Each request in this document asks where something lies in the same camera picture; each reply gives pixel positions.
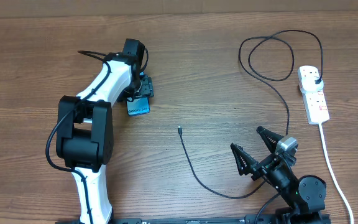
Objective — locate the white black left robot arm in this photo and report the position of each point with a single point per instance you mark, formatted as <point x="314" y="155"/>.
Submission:
<point x="82" y="140"/>

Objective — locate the white power extension strip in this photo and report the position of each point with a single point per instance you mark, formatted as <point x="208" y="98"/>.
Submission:
<point x="315" y="103"/>

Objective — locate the white charger plug adapter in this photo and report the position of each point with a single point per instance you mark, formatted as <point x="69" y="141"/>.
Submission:
<point x="310" y="85"/>

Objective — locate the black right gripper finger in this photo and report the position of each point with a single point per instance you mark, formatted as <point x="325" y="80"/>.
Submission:
<point x="245" y="163"/>
<point x="270" y="138"/>

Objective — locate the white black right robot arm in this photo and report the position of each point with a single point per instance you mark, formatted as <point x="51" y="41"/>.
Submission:
<point x="298" y="200"/>

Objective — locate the blue Samsung Galaxy smartphone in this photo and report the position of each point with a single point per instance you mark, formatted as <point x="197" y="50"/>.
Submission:
<point x="138" y="107"/>

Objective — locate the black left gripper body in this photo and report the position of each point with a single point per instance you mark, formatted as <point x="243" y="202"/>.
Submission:
<point x="141" y="88"/>

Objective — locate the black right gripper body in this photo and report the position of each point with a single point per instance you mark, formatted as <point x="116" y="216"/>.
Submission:
<point x="279" y="177"/>

